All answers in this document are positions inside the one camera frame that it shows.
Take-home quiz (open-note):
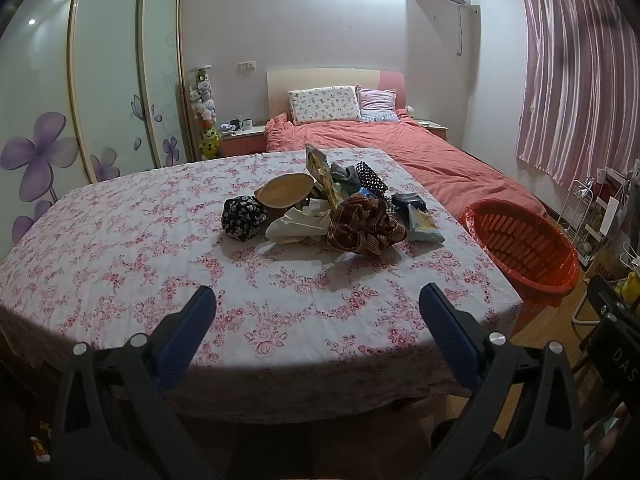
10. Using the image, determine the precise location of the black floral fabric pouch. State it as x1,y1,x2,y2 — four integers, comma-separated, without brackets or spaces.
221,195,270,243

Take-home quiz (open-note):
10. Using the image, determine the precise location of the orange plastic basket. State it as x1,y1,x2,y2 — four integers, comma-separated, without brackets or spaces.
459,199,581,311

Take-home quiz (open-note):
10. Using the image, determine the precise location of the white shelf cart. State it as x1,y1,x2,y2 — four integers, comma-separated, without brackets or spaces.
575,167,631,266

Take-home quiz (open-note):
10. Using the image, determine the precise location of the hanging string of plush toys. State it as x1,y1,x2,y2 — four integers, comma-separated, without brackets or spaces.
189,67,218,131

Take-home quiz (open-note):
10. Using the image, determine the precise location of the blue tissue packet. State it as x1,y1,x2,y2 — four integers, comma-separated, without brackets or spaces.
406,204,446,246

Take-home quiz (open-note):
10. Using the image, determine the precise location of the white crumpled tissue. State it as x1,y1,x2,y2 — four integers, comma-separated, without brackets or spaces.
264,199,333,246

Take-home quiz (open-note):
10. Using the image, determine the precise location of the pink nightstand with book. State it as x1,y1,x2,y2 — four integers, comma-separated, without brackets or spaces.
415,119,450,143

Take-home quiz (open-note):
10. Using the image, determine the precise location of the yellow green plush toy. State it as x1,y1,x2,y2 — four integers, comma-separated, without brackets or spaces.
199,127,223,161

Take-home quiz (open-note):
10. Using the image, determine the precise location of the pink striped pillow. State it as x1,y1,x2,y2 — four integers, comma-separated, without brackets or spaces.
356,87,401,123

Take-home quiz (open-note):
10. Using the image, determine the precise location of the pink satin curtain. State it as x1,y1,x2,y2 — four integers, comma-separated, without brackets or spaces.
515,0,633,188

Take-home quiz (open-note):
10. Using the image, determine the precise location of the brown plaid scrunchie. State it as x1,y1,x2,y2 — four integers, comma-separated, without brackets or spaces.
326,194,408,261

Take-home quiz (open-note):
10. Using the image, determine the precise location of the black polka dot cloth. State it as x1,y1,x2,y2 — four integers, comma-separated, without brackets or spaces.
355,161,390,198

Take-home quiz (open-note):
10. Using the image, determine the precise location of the yellow snack packet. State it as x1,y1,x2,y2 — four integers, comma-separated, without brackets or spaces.
305,143,341,211

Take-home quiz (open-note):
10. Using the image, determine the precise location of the dark blue wrapper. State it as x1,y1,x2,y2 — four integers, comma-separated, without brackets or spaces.
390,192,429,216

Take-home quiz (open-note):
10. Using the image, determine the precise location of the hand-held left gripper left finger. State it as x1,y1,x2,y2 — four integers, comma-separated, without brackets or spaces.
50,285,218,480

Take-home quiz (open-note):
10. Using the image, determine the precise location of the cream and pink headboard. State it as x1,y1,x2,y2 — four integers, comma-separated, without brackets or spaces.
266,67,407,121

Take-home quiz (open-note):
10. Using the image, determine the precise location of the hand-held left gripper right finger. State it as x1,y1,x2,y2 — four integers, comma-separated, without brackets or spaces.
419,282,586,480

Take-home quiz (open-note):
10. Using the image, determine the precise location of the grey sock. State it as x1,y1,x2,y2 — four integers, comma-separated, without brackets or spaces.
330,162,362,196

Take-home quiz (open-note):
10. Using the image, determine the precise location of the white wire rack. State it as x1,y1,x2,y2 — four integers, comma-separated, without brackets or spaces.
555,179,596,241

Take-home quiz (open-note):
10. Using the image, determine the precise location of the bed with pink duvet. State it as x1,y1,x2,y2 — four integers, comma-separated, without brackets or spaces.
264,110,551,221

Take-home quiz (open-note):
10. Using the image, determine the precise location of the floral sliding door wardrobe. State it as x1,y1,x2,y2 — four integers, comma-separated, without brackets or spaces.
0,0,196,261

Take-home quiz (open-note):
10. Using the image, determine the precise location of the pink floral tablecloth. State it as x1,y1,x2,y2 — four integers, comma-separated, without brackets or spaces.
0,147,523,411

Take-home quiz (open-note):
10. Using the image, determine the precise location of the pink nightstand with mugs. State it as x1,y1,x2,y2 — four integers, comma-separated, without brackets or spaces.
220,126,267,158

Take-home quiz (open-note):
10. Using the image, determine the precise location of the white floral pillow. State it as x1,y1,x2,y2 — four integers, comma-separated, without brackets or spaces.
288,86,362,126

